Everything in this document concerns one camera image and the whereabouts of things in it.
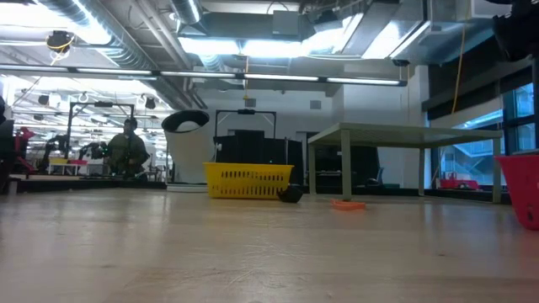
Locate yellow plastic basket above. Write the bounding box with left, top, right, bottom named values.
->
left=202, top=162, right=295, bottom=200

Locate green perforated metal shelf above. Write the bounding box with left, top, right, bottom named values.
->
left=307, top=122, right=504, bottom=205

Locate red plastic basket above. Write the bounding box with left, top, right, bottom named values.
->
left=494, top=154, right=539, bottom=231

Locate black cabinet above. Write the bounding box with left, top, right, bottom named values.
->
left=213, top=129, right=304, bottom=186

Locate black wide elastic band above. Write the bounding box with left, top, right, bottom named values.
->
left=276, top=184, right=304, bottom=205

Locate orange rubber band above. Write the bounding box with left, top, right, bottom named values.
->
left=329, top=198, right=367, bottom=212

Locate person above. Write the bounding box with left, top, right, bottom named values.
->
left=104, top=117, right=151, bottom=178

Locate long ceiling light strip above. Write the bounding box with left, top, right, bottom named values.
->
left=0, top=63, right=408, bottom=88

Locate red floor machine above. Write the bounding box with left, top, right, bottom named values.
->
left=437, top=172, right=480, bottom=191

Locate white background table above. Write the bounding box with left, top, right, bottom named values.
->
left=47, top=157, right=90, bottom=176

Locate black metal rig frame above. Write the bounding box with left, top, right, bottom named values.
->
left=214, top=108, right=278, bottom=140
left=64, top=100, right=136, bottom=165

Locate silver ceiling air duct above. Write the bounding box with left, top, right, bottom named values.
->
left=35, top=0, right=148, bottom=71

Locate yellow hanging cable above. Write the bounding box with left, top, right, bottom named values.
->
left=451, top=0, right=472, bottom=115

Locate hanging black cable reel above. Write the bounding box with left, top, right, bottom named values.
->
left=45, top=29, right=77, bottom=55

